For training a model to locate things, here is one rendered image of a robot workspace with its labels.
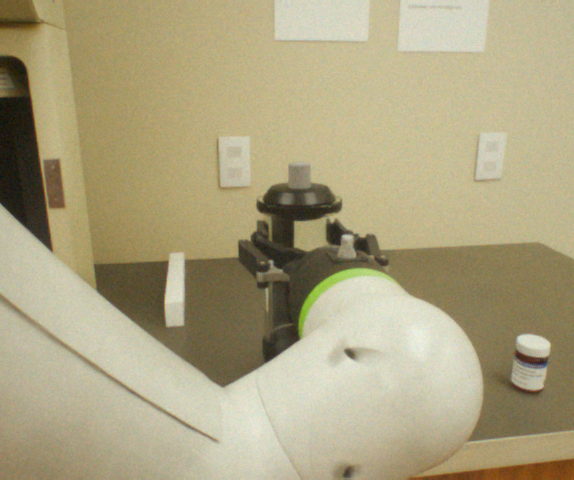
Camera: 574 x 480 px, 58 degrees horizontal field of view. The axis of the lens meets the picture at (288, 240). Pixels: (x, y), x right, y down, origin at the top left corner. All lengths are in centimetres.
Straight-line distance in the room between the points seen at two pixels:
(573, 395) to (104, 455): 67
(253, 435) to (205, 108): 96
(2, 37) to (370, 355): 65
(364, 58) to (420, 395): 102
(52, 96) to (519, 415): 73
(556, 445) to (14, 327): 65
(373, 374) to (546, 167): 122
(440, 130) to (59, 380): 119
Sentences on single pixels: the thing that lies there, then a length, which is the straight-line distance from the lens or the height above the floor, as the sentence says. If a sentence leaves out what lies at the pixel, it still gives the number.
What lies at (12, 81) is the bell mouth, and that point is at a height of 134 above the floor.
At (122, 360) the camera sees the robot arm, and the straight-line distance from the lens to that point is 22.
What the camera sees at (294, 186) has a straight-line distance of 64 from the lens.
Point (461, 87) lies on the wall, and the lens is 133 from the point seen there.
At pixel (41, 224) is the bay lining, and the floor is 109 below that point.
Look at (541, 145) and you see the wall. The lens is 146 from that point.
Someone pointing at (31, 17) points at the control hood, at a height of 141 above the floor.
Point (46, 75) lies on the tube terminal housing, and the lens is 79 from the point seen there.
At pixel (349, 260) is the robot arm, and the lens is 42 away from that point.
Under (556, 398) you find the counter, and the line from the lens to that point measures 79.
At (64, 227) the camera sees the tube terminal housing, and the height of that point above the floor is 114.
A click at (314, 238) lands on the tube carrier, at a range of 62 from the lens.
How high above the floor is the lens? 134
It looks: 17 degrees down
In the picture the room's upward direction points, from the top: straight up
